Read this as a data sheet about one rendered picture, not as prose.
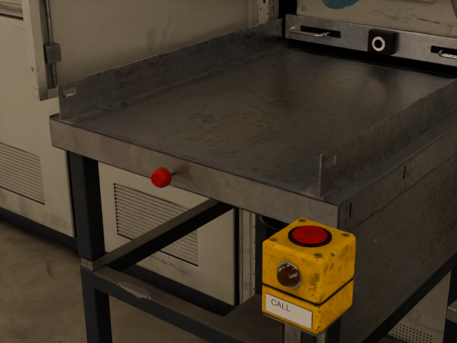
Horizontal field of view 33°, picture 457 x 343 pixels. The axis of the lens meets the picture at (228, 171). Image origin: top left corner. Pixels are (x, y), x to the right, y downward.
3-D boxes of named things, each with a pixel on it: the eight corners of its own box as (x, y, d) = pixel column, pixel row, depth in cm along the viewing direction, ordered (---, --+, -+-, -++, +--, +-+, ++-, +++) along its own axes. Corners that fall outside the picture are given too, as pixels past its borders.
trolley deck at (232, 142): (337, 241, 110) (339, 203, 108) (52, 145, 146) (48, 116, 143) (508, 116, 159) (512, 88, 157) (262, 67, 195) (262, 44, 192)
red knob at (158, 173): (163, 192, 123) (162, 173, 122) (148, 186, 125) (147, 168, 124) (181, 182, 127) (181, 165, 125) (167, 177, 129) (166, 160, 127)
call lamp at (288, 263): (294, 297, 85) (295, 270, 84) (269, 287, 87) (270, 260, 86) (301, 292, 86) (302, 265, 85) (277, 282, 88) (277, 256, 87)
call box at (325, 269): (317, 339, 87) (320, 260, 83) (259, 315, 92) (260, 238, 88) (353, 307, 93) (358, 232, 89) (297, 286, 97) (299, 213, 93)
